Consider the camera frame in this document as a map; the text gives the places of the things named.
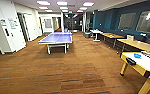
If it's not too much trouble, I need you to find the blue ping pong table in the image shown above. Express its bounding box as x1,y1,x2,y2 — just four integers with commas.
37,32,74,55

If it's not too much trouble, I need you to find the white wall notice sheet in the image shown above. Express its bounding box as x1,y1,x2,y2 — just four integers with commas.
9,18,19,29

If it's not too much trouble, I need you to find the interior glass window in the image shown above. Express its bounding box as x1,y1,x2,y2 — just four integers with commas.
136,9,150,34
118,12,137,30

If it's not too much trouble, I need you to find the small white round table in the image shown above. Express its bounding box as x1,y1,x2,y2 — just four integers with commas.
89,29,103,43

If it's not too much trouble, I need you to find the grey recessed doorway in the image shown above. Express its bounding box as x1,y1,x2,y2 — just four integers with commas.
17,13,31,43

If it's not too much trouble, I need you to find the ceiling light panel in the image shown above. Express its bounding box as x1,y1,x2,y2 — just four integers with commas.
79,7,88,11
82,1,95,7
56,1,69,6
36,0,51,6

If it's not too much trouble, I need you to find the white work table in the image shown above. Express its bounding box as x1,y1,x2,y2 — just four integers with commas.
119,50,150,94

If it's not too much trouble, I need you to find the small beige box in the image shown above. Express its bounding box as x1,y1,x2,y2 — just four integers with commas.
125,34,135,42

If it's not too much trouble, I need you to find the dark grey floor bin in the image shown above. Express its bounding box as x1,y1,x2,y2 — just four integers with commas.
83,31,91,39

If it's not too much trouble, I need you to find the long wooden table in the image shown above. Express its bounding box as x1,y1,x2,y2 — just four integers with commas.
116,38,150,54
99,32,125,48

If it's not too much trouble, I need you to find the small black wall panel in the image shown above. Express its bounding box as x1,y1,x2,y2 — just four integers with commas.
4,28,9,37

